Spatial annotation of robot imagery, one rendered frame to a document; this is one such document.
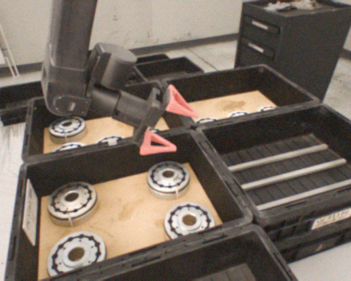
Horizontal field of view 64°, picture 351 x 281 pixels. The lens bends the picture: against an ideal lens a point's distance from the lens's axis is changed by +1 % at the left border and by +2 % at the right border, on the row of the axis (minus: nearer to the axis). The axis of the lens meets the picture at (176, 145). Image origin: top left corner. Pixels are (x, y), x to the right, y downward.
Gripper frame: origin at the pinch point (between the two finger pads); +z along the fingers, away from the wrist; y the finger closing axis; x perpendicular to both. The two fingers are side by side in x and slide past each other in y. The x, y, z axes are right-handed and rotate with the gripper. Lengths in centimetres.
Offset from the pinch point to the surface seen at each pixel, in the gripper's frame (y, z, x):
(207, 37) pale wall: 64, 90, -350
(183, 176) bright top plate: 11.8, 6.5, -0.2
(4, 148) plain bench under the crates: 56, -41, -32
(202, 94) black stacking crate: 9.1, 14.7, -42.3
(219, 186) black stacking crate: 4.1, 10.5, 7.6
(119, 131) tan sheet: 23.7, -8.5, -23.4
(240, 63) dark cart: 26, 73, -164
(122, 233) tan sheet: 20.2, -3.9, 13.3
